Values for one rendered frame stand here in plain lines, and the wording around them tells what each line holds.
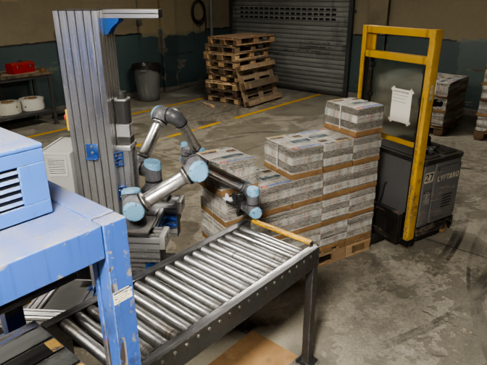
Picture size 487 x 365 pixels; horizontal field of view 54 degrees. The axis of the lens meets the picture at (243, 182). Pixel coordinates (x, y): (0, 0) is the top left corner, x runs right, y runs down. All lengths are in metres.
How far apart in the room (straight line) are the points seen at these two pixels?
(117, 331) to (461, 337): 2.58
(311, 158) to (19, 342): 2.26
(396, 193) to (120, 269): 3.47
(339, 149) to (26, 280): 2.84
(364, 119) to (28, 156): 2.89
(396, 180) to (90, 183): 2.70
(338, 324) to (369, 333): 0.21
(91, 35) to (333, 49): 8.29
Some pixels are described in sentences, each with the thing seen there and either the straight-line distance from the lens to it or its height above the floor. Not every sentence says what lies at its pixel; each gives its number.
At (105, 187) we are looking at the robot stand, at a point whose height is 1.00.
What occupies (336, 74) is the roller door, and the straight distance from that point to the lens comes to 10.70.
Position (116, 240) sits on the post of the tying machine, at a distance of 1.33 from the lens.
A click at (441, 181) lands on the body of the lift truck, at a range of 4.52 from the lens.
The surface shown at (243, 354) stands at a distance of 3.16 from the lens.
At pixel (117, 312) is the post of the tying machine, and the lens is 1.43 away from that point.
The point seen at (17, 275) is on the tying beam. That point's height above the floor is 1.51.
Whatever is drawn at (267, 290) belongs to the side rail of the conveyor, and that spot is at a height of 0.76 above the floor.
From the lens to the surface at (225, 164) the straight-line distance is 3.09.
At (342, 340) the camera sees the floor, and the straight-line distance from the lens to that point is 3.32.
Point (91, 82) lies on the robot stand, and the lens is 2.89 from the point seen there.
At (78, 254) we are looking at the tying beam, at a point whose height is 1.50.
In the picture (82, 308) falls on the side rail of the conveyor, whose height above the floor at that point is 0.80.
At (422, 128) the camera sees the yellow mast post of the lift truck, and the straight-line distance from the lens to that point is 4.03.
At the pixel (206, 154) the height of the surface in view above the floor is 1.06.
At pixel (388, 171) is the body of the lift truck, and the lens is 4.55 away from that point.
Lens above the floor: 2.11
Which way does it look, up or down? 22 degrees down
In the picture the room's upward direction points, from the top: straight up
